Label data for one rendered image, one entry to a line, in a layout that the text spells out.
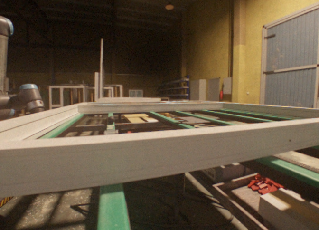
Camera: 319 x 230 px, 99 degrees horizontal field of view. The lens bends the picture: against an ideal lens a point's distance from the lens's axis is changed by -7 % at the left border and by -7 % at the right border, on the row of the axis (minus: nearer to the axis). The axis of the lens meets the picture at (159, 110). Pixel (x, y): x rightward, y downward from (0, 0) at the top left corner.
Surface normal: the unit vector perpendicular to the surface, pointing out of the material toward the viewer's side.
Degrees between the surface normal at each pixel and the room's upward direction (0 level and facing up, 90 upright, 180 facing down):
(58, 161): 90
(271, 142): 90
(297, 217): 0
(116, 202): 0
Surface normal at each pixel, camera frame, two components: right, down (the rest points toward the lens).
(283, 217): -0.95, 0.03
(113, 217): 0.00, -1.00
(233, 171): 0.32, 0.09
